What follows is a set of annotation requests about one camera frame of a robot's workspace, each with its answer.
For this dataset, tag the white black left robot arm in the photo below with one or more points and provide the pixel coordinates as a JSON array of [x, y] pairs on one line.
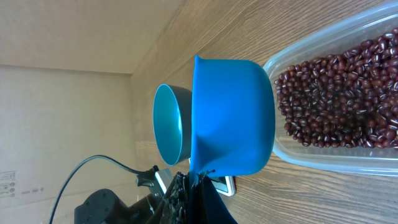
[[105, 207]]

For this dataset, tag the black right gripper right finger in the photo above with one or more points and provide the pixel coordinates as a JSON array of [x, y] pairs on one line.
[[205, 205]]

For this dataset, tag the red adzuki beans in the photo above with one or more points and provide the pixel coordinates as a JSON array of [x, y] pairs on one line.
[[343, 100]]

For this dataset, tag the blue plastic bowl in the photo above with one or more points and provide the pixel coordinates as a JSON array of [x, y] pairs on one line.
[[172, 123]]

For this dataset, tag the blue plastic measuring scoop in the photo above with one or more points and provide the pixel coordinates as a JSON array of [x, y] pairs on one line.
[[233, 117]]

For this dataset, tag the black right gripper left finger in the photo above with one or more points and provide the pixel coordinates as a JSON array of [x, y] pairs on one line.
[[175, 201]]

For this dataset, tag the clear plastic container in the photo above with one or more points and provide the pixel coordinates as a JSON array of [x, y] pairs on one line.
[[332, 40]]

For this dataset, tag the white digital kitchen scale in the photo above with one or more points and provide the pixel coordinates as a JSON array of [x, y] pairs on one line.
[[223, 185]]

